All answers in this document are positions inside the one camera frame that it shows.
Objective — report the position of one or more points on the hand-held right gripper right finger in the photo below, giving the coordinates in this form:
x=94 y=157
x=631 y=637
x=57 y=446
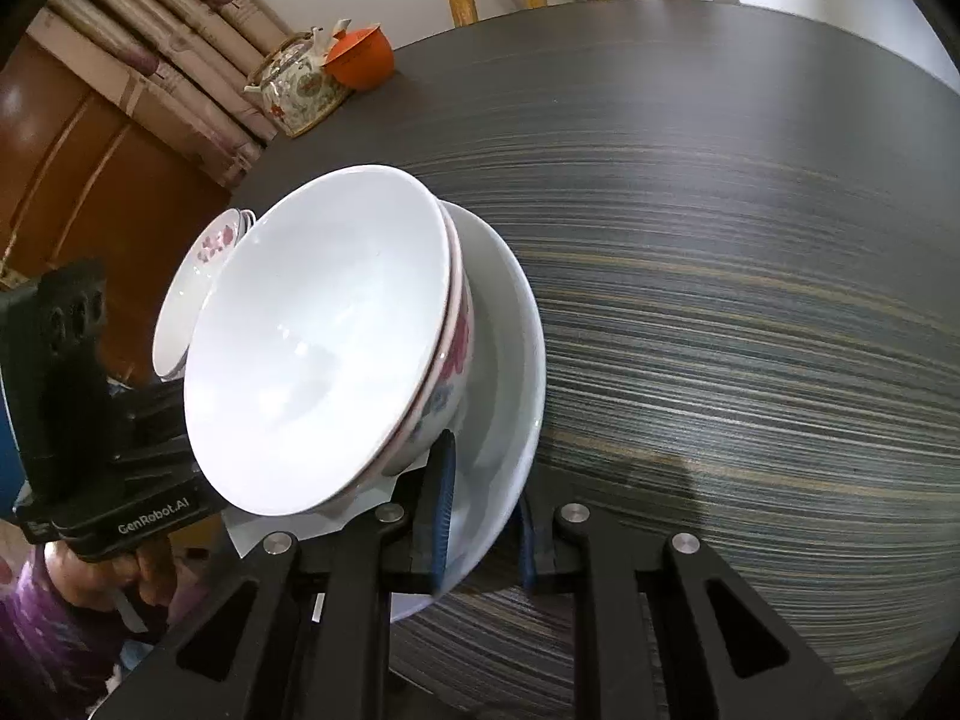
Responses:
x=527 y=551

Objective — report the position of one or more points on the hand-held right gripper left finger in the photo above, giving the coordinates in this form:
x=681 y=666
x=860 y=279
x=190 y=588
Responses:
x=444 y=517

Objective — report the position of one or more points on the large white floral bowl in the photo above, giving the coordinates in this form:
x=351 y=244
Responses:
x=454 y=360

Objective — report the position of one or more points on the white plate with pink flowers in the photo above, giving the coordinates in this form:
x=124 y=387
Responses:
x=499 y=360

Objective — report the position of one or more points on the white bowl with pink roses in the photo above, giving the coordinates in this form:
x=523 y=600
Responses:
x=315 y=345

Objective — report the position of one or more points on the person's left forearm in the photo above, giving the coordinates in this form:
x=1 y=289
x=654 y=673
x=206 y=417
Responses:
x=52 y=652

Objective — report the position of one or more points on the person's left hand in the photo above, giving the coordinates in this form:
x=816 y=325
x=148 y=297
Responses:
x=90 y=581

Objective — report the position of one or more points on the brown wooden door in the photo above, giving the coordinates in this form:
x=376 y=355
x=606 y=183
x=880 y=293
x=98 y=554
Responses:
x=90 y=187

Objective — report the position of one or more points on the beige patterned curtain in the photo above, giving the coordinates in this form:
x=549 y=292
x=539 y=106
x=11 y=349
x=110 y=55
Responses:
x=165 y=37

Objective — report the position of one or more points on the floral ceramic teapot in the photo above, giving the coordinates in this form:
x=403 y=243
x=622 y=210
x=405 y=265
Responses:
x=300 y=90

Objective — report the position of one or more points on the orange cup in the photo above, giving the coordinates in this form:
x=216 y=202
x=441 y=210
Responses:
x=364 y=60

